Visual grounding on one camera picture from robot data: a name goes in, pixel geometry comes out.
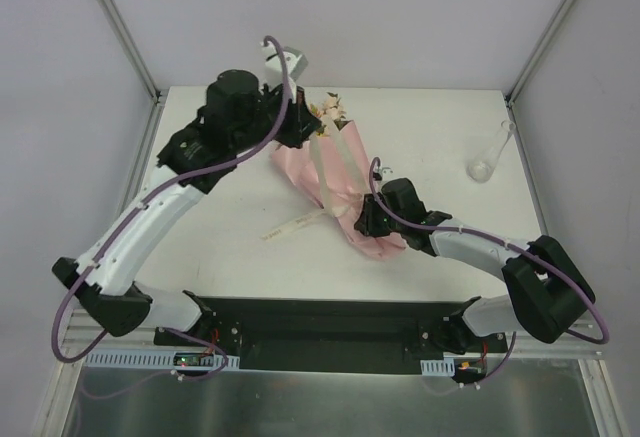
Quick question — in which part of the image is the yellow and pink flower bunch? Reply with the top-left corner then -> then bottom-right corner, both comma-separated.
308,92 -> 349,130

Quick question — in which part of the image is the pink and purple wrapping paper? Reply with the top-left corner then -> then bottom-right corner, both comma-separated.
263,121 -> 406,261

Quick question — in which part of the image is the cream printed ribbon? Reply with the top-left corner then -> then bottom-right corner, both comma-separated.
261,121 -> 368,241

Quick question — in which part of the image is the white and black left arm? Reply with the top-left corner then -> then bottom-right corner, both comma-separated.
52,70 -> 320,346

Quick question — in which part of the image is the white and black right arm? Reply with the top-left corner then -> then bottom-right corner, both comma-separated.
354,178 -> 595,354

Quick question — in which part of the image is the clear glass vase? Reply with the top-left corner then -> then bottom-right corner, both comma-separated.
466,120 -> 516,183

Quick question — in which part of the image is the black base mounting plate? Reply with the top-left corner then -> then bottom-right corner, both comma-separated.
153,294 -> 517,377

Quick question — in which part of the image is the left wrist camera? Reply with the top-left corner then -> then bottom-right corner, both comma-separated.
261,43 -> 308,87

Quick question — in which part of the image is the white slotted cable duct right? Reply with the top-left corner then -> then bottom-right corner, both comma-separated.
419,357 -> 486,377

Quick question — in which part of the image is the white slotted cable duct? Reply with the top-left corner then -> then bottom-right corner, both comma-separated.
419,357 -> 486,377
84,349 -> 240,372

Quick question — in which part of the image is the aluminium frame post left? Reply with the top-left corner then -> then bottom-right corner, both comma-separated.
96,0 -> 162,102

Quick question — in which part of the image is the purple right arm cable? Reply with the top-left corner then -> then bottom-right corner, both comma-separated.
368,157 -> 611,396

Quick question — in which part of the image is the aluminium front rail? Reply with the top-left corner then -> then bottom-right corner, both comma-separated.
63,308 -> 605,358

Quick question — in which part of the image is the white slotted cable duct left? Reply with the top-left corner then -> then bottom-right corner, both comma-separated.
84,349 -> 240,372

